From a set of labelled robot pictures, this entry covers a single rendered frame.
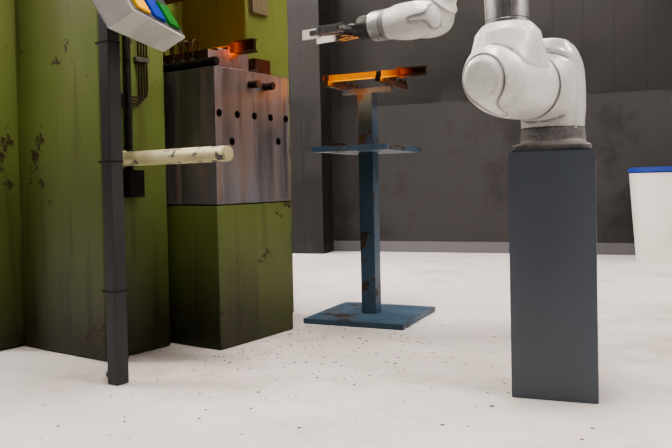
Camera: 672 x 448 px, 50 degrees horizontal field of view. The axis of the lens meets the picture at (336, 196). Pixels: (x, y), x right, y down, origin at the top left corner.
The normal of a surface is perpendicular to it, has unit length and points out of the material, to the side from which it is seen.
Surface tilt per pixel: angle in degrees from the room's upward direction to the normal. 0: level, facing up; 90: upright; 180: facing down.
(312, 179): 90
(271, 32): 90
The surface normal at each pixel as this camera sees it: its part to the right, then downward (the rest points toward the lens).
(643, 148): -0.34, 0.03
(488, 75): -0.70, 0.14
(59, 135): -0.57, 0.03
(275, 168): 0.82, 0.00
